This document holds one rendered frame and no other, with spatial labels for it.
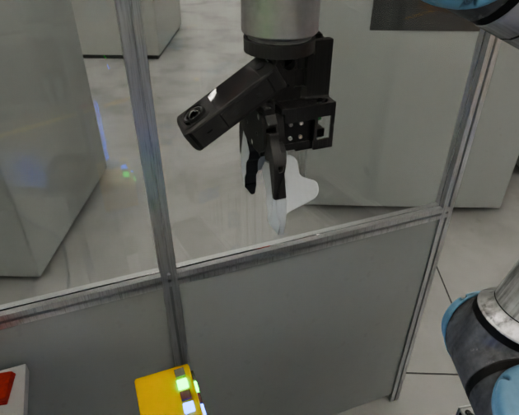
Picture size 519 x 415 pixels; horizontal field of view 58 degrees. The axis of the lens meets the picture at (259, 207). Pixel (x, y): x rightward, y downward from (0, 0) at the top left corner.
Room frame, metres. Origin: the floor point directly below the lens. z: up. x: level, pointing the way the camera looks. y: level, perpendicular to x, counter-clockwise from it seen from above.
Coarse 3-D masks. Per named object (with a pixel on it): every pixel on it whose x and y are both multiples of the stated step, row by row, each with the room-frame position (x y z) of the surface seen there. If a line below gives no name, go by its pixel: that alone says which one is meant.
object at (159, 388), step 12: (168, 372) 0.53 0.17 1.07; (144, 384) 0.50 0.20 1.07; (156, 384) 0.50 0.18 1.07; (168, 384) 0.50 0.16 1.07; (192, 384) 0.50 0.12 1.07; (144, 396) 0.48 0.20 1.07; (156, 396) 0.48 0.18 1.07; (168, 396) 0.48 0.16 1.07; (192, 396) 0.48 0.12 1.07; (144, 408) 0.45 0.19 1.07; (156, 408) 0.45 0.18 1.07; (168, 408) 0.45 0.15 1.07; (180, 408) 0.45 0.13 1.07
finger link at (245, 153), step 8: (248, 144) 0.49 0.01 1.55; (248, 152) 0.48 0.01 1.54; (256, 152) 0.49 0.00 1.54; (248, 160) 0.49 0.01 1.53; (256, 160) 0.50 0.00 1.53; (264, 160) 0.51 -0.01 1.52; (248, 168) 0.49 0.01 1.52; (256, 168) 0.50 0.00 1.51; (248, 176) 0.50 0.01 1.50; (248, 184) 0.50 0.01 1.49
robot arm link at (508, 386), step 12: (504, 360) 0.41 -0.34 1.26; (516, 360) 0.41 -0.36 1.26; (480, 372) 0.41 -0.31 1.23; (492, 372) 0.40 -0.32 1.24; (504, 372) 0.39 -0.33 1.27; (516, 372) 0.38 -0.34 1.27; (468, 384) 0.41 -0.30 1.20; (480, 384) 0.40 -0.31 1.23; (492, 384) 0.39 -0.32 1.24; (504, 384) 0.37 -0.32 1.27; (516, 384) 0.37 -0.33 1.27; (468, 396) 0.40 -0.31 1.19; (480, 396) 0.38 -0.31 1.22; (492, 396) 0.36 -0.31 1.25; (504, 396) 0.35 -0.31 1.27; (516, 396) 0.35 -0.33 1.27; (480, 408) 0.37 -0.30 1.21; (492, 408) 0.35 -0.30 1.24; (504, 408) 0.34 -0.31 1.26; (516, 408) 0.33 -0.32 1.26
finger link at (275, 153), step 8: (272, 128) 0.44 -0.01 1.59; (272, 136) 0.42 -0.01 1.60; (272, 144) 0.42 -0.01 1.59; (280, 144) 0.43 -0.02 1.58; (264, 152) 0.44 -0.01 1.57; (272, 152) 0.42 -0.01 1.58; (280, 152) 0.42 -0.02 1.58; (272, 160) 0.42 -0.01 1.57; (280, 160) 0.42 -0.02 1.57; (272, 168) 0.42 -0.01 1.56; (280, 168) 0.42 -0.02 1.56; (272, 176) 0.41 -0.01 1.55; (280, 176) 0.41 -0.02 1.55; (272, 184) 0.41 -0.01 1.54; (280, 184) 0.41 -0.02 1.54; (272, 192) 0.41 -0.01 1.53; (280, 192) 0.42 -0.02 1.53
